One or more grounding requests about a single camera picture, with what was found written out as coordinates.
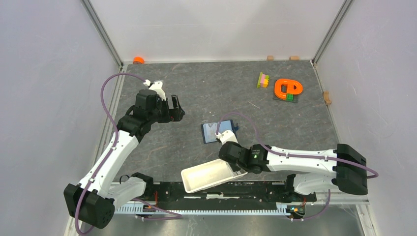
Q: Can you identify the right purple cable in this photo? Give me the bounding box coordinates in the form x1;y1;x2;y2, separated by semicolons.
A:
215;112;379;222

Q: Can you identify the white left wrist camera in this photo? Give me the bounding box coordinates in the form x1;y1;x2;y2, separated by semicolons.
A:
143;80;166;101

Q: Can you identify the green lego brick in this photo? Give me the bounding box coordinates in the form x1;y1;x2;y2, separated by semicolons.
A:
286;94;294;101

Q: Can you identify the purple cable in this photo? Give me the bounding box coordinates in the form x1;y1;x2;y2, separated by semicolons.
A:
74;72;183;236
215;112;379;222

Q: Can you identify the navy blue card holder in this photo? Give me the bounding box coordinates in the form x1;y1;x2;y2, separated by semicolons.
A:
201;119;239;144

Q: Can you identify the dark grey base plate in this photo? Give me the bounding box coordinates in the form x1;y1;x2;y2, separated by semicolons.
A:
273;94;299;103

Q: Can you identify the curved wooden piece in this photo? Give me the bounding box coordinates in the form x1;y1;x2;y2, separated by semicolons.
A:
323;91;332;106

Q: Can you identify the orange marble run piece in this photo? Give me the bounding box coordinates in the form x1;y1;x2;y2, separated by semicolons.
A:
273;78;303;99

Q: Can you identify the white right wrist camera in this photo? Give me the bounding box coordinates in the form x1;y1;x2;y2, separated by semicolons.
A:
216;130;238;145

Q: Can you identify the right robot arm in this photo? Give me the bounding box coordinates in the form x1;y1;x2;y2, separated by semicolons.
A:
218;141;370;201

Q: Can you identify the silver VIP credit card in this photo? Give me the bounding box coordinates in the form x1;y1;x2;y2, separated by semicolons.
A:
202;122;217;144

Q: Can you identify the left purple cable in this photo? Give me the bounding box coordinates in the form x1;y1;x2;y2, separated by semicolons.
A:
74;72;183;236

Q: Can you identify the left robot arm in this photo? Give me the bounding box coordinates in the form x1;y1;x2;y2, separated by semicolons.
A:
63;89;185;229

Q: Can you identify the pink green block stack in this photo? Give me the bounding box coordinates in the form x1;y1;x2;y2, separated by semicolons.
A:
257;72;269;88

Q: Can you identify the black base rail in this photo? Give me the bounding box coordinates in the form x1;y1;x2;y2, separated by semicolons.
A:
139;181;317;210

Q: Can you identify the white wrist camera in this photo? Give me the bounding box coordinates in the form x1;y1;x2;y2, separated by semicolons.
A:
143;80;166;101
216;130;238;145

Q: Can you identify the orange round cap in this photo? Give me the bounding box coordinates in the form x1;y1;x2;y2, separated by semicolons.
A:
132;57;145;64

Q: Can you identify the white plastic tray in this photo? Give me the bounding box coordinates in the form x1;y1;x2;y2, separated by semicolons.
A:
181;159;247;193

